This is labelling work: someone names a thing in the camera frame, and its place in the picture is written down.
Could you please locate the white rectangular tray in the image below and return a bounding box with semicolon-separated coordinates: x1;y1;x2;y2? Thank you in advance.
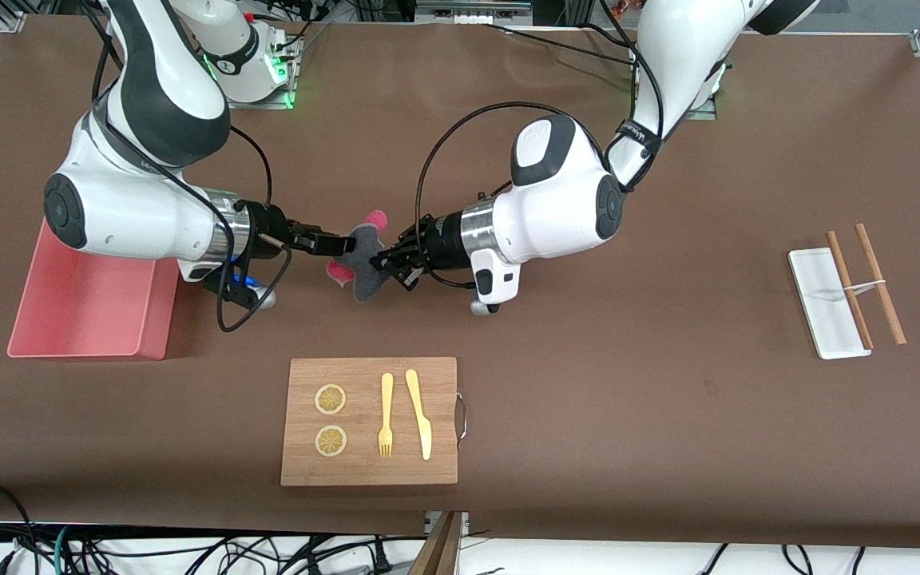
787;248;872;360

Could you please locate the pink plastic bin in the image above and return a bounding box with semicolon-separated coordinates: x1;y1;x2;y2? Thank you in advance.
6;220;180;360

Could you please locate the bamboo cutting board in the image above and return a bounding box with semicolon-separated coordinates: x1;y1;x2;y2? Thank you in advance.
280;357;469;487

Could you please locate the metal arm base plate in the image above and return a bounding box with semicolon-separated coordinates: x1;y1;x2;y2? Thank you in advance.
688;60;731;121
212;36;299;109

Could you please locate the red and grey cloth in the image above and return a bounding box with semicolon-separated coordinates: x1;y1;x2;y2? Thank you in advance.
326;210;391;304

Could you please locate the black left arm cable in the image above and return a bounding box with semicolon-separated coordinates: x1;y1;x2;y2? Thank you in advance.
414;0;664;290

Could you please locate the yellow plastic fork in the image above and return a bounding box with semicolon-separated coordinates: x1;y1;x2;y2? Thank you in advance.
378;372;395;459

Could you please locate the yellow plastic knife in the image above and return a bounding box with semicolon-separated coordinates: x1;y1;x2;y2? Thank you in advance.
405;368;433;462

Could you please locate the black cable on table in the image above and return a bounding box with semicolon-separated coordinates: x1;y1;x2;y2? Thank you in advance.
482;22;638;65

